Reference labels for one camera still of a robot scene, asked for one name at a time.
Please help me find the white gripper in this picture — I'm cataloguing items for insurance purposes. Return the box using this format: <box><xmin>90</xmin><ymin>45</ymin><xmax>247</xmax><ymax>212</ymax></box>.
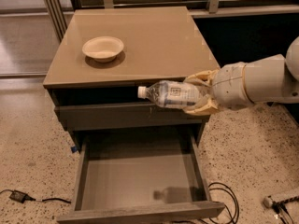
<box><xmin>183</xmin><ymin>63</ymin><xmax>253</xmax><ymax>116</ymax></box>

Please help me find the clear plastic water bottle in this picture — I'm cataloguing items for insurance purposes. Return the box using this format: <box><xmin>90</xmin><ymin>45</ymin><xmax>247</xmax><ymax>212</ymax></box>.
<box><xmin>137</xmin><ymin>80</ymin><xmax>208</xmax><ymax>109</ymax></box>

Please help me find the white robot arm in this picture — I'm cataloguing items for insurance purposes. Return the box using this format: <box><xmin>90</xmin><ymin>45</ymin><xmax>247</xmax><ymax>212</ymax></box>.
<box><xmin>183</xmin><ymin>37</ymin><xmax>299</xmax><ymax>116</ymax></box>

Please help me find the closed grey top drawer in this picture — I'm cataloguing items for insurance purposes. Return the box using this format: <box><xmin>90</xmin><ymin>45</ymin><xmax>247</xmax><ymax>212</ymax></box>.
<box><xmin>55</xmin><ymin>102</ymin><xmax>209</xmax><ymax>131</ymax></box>

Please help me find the grey drawer cabinet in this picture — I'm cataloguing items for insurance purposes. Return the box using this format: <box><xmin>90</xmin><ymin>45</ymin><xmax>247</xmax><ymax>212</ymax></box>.
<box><xmin>44</xmin><ymin>7</ymin><xmax>218</xmax><ymax>146</ymax></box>

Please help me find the open grey middle drawer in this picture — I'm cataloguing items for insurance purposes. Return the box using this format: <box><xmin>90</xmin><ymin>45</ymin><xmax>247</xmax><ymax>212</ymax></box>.
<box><xmin>57</xmin><ymin>127</ymin><xmax>224</xmax><ymax>224</ymax></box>

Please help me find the white paper bowl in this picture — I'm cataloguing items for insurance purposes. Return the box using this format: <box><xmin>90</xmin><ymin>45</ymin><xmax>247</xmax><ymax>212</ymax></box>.
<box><xmin>82</xmin><ymin>36</ymin><xmax>124</xmax><ymax>63</ymax></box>

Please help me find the blue tape piece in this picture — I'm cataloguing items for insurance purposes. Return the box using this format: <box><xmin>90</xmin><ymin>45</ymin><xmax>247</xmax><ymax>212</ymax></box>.
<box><xmin>71</xmin><ymin>146</ymin><xmax>78</xmax><ymax>153</ymax></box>

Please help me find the black looped floor cable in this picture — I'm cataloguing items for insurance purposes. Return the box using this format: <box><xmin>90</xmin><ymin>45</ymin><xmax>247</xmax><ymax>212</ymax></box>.
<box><xmin>171</xmin><ymin>181</ymin><xmax>240</xmax><ymax>224</ymax></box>

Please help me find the white power strip with cables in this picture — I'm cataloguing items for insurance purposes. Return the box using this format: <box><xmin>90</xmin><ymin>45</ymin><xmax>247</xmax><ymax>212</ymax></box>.
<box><xmin>263</xmin><ymin>188</ymin><xmax>299</xmax><ymax>224</ymax></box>

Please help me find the black power adapter with cable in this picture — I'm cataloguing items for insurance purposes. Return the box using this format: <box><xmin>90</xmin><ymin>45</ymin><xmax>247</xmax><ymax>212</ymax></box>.
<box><xmin>0</xmin><ymin>189</ymin><xmax>70</xmax><ymax>203</ymax></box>

